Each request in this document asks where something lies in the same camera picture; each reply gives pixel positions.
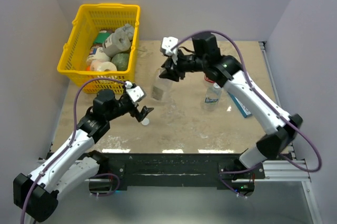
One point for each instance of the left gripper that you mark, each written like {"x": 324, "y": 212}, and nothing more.
{"x": 135, "y": 111}

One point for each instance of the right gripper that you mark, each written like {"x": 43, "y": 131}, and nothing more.
{"x": 169, "y": 64}

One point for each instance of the clear bottle with red ring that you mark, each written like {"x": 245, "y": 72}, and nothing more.
{"x": 208, "y": 80}

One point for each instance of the clear white bottle cap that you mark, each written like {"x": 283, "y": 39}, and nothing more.
{"x": 215, "y": 85}

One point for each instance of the clear labelled bottle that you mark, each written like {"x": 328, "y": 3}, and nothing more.
{"x": 211, "y": 99}

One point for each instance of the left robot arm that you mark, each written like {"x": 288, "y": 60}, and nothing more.
{"x": 38, "y": 193}

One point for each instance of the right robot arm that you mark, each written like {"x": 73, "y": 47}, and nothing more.
{"x": 279, "y": 126}

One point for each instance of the green round fruit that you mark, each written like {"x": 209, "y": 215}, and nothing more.
{"x": 121, "y": 60}

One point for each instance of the grey paper roll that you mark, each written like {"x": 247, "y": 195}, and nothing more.
{"x": 119, "y": 41}

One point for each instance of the white tape roll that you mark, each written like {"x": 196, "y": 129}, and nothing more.
{"x": 98, "y": 66}

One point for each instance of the cream labelled container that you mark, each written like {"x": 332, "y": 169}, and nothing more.
{"x": 97, "y": 53}

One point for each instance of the green box in basket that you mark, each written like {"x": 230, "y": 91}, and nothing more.
{"x": 101, "y": 37}

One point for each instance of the blue white toothpaste box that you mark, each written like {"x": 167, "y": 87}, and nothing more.
{"x": 242, "y": 109}

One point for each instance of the yellow plastic basket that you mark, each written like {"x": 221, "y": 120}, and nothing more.
{"x": 88, "y": 22}

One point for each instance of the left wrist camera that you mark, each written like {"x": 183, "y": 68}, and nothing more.
{"x": 135, "y": 92}

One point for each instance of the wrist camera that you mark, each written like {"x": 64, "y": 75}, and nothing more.
{"x": 135, "y": 92}
{"x": 169, "y": 48}

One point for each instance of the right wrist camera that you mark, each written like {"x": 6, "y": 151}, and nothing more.
{"x": 169, "y": 48}

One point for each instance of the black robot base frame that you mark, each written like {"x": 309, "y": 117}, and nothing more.
{"x": 122, "y": 170}

